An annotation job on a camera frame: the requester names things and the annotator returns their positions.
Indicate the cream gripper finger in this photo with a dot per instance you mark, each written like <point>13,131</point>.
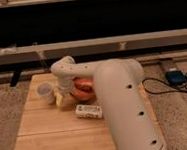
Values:
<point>58,97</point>

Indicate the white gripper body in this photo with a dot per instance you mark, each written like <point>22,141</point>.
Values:
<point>65,84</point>

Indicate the orange ceramic bowl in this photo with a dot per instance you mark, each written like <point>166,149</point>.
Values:
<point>83,89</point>

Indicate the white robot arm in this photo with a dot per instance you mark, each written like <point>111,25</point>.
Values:
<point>115,82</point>

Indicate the clear plastic cup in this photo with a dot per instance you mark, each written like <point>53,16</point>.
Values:
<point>45,91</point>

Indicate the white plastic bottle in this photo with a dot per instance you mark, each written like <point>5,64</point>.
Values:
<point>89,111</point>

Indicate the wooden table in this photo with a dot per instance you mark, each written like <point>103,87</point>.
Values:
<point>43,127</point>

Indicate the blue device on floor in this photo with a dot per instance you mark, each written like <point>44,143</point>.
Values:
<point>175,77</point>

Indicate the grey metal rail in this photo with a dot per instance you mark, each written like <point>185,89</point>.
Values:
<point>121,38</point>

